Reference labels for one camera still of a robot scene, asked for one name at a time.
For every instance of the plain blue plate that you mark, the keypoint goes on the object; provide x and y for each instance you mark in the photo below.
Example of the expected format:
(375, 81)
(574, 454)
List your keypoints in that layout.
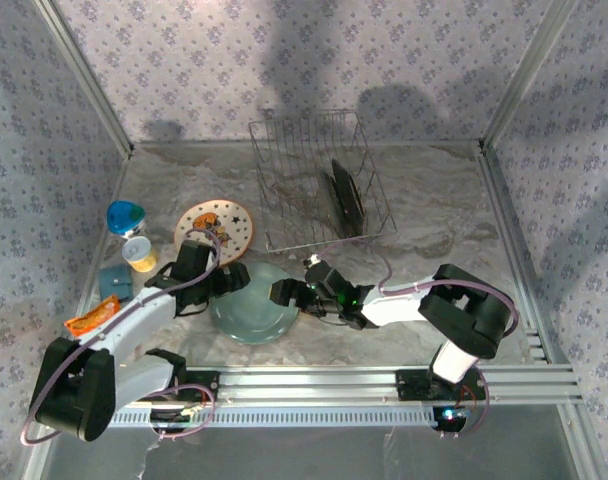
(254, 320)

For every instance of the white star plate orange rim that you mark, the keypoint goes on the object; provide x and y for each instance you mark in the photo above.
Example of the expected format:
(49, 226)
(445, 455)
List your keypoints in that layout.
(219, 215)

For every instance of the black plate with patchwork rim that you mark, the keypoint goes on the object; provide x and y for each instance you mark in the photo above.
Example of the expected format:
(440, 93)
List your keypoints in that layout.
(346, 187)

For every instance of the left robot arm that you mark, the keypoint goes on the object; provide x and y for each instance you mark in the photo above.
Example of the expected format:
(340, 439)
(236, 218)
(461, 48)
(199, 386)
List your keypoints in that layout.
(129, 320)

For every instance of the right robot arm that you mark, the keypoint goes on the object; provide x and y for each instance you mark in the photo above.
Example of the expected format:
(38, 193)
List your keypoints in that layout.
(399, 305)

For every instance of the yellow cup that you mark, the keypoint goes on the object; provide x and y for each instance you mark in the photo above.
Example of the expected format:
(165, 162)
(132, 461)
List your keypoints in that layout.
(140, 255)

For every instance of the teal square block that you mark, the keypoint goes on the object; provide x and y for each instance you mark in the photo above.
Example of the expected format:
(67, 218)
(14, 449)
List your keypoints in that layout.
(115, 282)

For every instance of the blue lidded container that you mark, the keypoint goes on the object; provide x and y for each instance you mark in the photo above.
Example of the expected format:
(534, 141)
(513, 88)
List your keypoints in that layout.
(124, 215)

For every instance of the orange snack packet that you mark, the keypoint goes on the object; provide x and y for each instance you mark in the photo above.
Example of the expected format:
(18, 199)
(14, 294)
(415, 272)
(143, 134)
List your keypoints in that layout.
(91, 317)

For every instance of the black controller board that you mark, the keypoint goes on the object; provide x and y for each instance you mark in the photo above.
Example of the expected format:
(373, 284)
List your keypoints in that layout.
(449, 417)
(176, 417)

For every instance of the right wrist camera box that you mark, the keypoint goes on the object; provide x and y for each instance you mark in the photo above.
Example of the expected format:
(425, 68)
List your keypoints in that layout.
(321, 275)

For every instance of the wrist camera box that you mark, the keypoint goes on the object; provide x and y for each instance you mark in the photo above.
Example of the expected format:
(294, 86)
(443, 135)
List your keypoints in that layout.
(196, 257)
(321, 275)

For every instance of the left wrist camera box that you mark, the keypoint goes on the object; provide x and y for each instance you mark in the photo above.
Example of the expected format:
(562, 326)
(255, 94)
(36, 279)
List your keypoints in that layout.
(196, 257)

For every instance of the aluminium mounting rail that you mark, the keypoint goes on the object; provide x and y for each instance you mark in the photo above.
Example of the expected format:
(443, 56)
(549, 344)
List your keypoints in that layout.
(309, 385)

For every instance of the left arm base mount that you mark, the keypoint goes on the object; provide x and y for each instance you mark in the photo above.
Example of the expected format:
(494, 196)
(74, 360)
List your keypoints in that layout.
(204, 392)

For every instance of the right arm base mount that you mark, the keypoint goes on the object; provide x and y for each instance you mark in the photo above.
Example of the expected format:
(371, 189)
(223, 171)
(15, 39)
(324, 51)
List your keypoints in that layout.
(411, 385)

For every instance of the aluminium side frame rail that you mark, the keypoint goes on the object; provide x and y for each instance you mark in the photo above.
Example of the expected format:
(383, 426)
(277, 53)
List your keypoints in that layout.
(509, 225)

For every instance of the aluminium frame post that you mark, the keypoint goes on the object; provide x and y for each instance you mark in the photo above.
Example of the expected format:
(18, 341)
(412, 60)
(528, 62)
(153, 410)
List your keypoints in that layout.
(526, 75)
(84, 80)

